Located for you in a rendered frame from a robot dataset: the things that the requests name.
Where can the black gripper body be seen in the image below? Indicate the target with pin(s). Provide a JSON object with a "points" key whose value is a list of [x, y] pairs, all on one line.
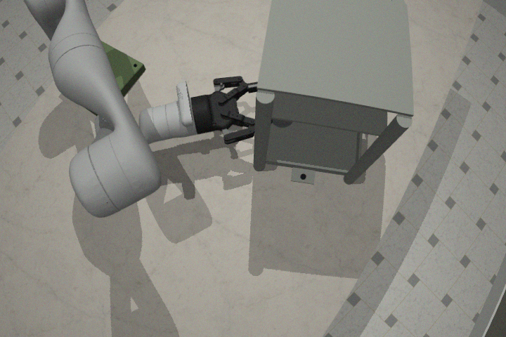
{"points": [[207, 112]]}

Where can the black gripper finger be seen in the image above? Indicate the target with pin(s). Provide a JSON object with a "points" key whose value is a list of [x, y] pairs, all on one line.
{"points": [[232, 137], [228, 82]]}

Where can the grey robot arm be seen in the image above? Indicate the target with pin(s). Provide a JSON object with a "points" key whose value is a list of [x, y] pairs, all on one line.
{"points": [[120, 169]]}

